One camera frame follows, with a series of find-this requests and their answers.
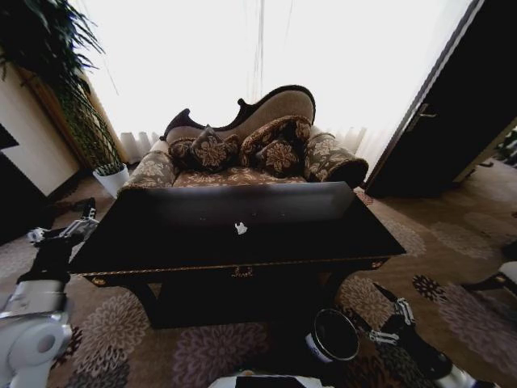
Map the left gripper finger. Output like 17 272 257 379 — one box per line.
60 196 100 246
26 226 56 247

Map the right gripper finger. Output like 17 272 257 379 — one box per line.
372 282 416 326
346 309 400 345

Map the black round trash bin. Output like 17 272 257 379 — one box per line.
305 308 361 364

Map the dark cabinet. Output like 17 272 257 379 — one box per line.
0 123 58 246

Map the white plant pot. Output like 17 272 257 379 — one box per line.
92 162 131 200

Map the white seat dark chair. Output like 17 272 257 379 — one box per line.
463 260 517 297

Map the white robot front shell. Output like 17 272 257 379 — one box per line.
208 369 337 388

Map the round brown bolster cushion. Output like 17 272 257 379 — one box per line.
166 136 203 171

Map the square floral cushion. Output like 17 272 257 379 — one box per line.
255 138 305 178
189 124 240 174

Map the dark wooden table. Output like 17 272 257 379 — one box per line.
67 180 407 329

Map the tall green palm plant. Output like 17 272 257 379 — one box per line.
0 0 127 175

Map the dark wooden door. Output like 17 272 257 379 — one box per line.
364 0 517 200

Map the large floral bolster cushion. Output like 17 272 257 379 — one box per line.
239 115 313 167

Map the floral brown chaise sofa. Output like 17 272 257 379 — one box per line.
120 84 370 192

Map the white sheer curtain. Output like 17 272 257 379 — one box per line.
68 0 473 166

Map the metal door handle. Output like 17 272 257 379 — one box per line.
410 103 438 123

